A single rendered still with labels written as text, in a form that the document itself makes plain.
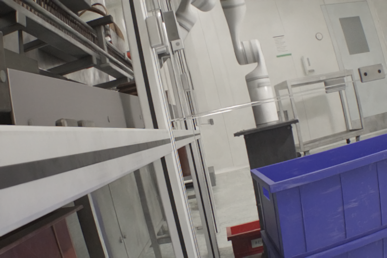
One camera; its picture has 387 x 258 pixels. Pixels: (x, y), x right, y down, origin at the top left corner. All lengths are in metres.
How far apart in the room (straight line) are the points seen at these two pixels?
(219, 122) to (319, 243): 4.83
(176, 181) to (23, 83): 0.45
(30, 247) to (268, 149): 1.26
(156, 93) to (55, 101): 0.35
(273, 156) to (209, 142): 4.28
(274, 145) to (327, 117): 4.52
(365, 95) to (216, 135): 2.41
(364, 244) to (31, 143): 0.95
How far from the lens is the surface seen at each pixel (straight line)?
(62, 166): 0.21
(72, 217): 1.09
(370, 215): 1.05
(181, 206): 0.75
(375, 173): 1.04
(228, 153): 5.76
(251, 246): 1.82
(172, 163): 0.74
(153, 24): 0.76
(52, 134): 0.20
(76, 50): 1.11
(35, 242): 0.32
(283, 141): 1.49
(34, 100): 0.37
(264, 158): 1.49
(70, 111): 0.46
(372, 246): 1.08
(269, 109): 1.54
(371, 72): 0.74
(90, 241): 0.50
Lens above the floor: 0.57
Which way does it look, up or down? 1 degrees up
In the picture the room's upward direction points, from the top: 12 degrees counter-clockwise
